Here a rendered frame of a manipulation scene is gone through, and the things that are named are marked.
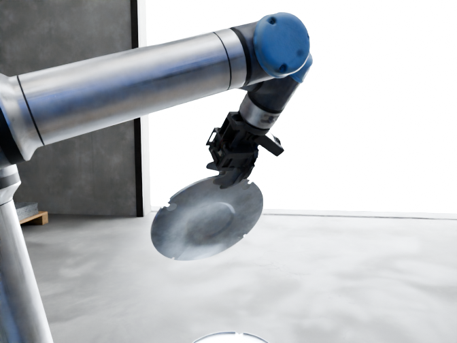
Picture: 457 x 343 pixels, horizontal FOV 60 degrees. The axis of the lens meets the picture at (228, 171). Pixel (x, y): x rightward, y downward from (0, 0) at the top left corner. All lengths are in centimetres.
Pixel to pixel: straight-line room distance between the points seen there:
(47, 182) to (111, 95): 461
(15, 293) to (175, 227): 43
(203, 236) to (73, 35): 406
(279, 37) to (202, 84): 11
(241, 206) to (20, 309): 55
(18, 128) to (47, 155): 456
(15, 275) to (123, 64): 31
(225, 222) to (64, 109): 65
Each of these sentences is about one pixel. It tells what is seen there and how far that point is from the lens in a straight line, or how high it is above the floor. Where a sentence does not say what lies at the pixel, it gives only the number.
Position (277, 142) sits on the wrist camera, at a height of 101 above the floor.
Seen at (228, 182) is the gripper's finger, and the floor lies 92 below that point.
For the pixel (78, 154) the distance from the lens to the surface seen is 480.
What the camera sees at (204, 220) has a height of 81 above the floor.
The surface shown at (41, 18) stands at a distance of 509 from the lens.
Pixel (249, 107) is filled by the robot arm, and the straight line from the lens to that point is 71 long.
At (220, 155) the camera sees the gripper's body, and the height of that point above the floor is 98.
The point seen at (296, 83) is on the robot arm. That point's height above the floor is 111.
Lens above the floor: 105
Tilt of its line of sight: 7 degrees down
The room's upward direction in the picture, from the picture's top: straight up
